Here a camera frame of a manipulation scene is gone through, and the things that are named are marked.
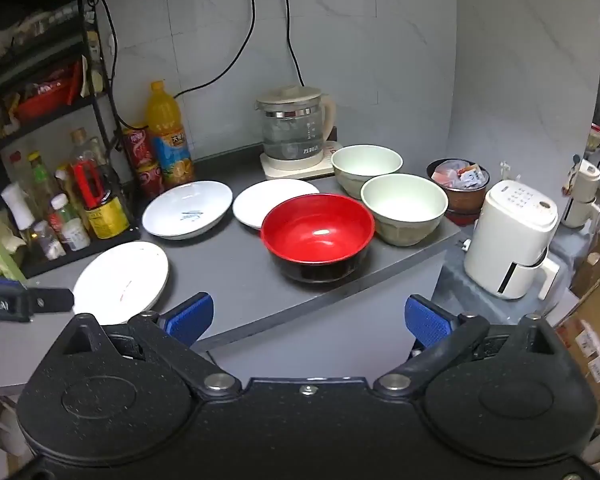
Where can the green label oil bottle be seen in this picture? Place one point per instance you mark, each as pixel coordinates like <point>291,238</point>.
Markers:
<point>40,177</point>

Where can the cardboard box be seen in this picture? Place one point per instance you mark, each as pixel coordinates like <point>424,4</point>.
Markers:
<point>592,345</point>
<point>597,260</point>

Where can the pale green bowl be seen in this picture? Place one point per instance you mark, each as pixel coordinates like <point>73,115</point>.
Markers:
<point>365,165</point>
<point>405,205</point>

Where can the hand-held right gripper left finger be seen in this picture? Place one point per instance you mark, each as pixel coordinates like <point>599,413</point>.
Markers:
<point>195,316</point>

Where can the white cap condiment jar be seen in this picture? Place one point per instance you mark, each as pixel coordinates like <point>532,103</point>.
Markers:
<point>72,227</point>

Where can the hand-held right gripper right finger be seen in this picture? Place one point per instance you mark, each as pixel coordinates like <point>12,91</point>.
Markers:
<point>425,322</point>

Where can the white power plug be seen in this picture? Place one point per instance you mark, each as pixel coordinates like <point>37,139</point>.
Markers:
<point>463,245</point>

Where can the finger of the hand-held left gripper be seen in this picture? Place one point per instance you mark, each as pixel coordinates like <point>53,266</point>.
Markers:
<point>55,300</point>

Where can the white air fryer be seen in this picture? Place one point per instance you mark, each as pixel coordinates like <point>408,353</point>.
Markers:
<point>510,240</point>

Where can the red and black bowl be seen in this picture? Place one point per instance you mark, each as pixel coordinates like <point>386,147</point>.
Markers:
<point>317,230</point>

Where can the pile of sauce packets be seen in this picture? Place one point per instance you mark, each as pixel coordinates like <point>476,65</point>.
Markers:
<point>460,175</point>

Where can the red plastic basket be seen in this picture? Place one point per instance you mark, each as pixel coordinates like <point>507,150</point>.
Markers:
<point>40,102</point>

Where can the black condiment tray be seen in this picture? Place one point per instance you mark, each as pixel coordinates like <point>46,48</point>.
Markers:
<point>80,257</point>

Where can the brown ceramic pot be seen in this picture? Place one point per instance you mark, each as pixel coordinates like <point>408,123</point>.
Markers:
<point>460,202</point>

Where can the honey bottle with yellow cap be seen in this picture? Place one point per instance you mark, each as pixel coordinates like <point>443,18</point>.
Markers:
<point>167,125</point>

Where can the glass electric kettle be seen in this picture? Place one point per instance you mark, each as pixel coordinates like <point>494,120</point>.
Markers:
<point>292,130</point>

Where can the white bowl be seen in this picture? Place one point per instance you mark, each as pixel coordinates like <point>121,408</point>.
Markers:
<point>187,207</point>

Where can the plain white plate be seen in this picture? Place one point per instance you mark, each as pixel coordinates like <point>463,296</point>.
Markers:
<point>270,200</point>

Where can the black metal shelf rack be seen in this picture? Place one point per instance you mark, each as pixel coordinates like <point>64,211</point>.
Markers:
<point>100,110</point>

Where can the white plastic bottle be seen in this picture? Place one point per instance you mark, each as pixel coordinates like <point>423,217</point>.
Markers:
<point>17,205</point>

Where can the white plate with red marks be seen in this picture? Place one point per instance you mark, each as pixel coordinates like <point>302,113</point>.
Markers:
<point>120,275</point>

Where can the red drink can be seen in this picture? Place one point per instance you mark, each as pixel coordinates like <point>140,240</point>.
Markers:
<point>136,145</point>
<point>149,180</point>

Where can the white blender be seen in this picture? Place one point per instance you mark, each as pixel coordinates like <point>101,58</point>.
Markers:
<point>582,200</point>

